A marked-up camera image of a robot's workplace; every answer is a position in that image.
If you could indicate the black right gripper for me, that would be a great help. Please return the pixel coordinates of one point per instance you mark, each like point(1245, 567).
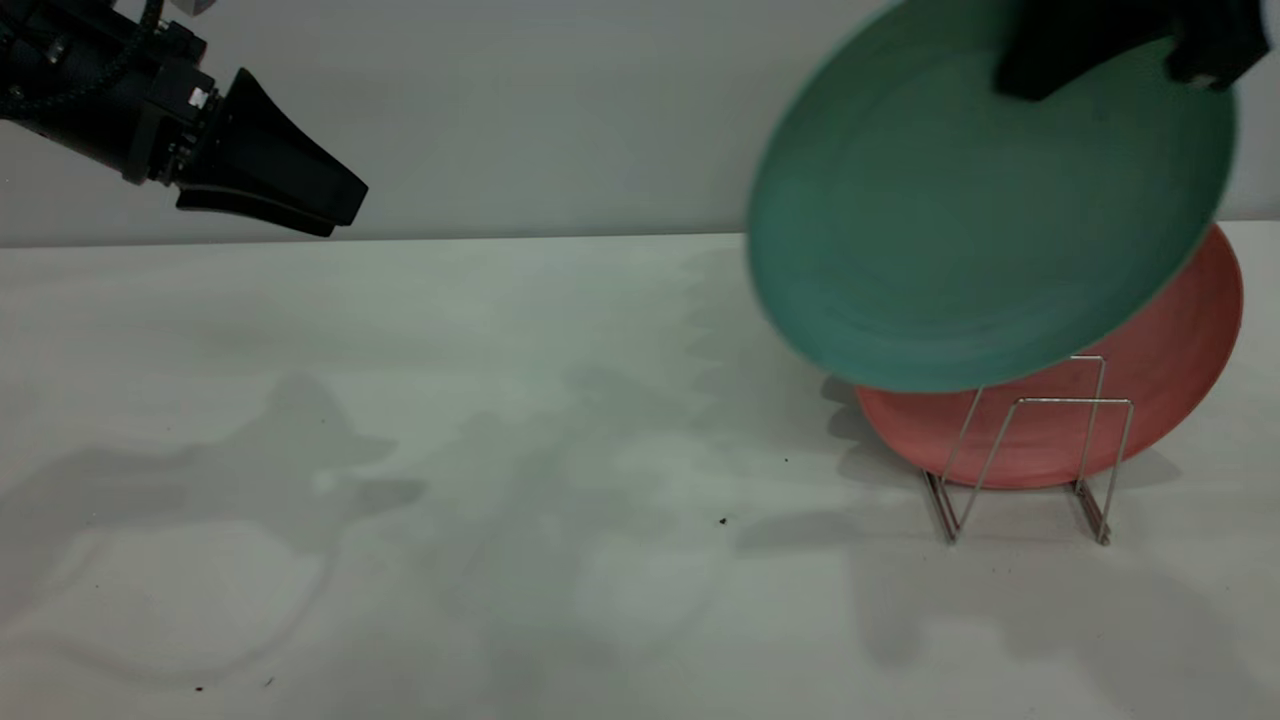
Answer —
point(1220, 35)

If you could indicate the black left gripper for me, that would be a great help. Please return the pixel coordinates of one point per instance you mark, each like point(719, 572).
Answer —
point(170, 110)

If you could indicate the green round plate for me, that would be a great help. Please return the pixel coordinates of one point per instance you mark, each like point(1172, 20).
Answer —
point(950, 220)

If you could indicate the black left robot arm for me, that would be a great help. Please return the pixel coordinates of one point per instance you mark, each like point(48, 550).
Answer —
point(60, 120)

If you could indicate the pink round plate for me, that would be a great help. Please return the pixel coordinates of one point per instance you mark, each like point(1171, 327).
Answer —
point(1180, 350)

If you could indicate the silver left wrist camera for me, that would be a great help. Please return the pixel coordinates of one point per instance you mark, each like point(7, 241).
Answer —
point(192, 6)

